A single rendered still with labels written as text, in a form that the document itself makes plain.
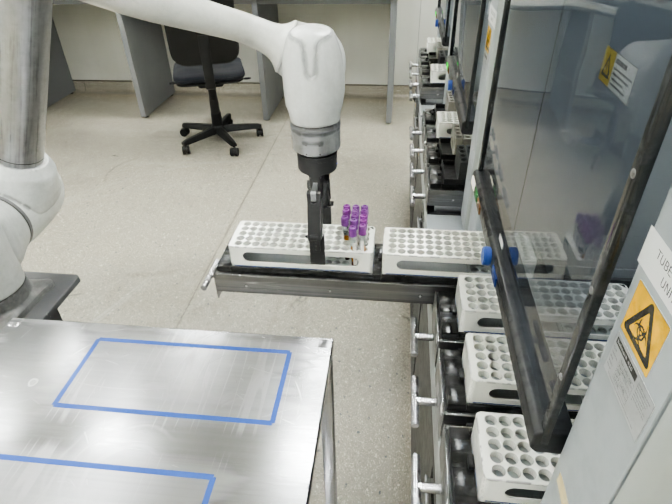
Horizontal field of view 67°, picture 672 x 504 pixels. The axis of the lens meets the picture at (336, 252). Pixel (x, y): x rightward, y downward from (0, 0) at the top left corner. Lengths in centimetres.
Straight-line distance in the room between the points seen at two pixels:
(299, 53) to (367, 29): 361
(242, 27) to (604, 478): 87
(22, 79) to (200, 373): 69
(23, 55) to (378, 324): 151
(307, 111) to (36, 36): 57
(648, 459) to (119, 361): 76
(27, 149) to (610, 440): 118
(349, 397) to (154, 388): 108
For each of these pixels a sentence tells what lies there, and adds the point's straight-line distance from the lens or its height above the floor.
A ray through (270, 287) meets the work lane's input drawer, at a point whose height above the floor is 78.
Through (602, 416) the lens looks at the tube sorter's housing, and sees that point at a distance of 49.
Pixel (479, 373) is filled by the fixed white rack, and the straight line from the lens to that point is 80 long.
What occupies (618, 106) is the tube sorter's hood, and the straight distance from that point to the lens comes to 46.
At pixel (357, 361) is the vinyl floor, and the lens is 196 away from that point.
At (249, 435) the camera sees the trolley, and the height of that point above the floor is 82.
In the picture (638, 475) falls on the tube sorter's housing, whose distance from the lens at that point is 45.
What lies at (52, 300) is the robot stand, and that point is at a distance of 133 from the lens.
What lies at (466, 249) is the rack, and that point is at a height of 86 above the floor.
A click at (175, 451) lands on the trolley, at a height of 82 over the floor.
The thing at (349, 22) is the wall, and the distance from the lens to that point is 447.
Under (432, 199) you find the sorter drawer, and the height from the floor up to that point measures 78.
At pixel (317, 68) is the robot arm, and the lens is 86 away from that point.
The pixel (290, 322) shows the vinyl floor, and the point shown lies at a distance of 212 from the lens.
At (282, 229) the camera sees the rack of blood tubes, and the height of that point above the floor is 86.
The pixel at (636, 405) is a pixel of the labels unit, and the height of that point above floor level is 114.
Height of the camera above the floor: 145
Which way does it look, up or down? 36 degrees down
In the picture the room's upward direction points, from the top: 1 degrees counter-clockwise
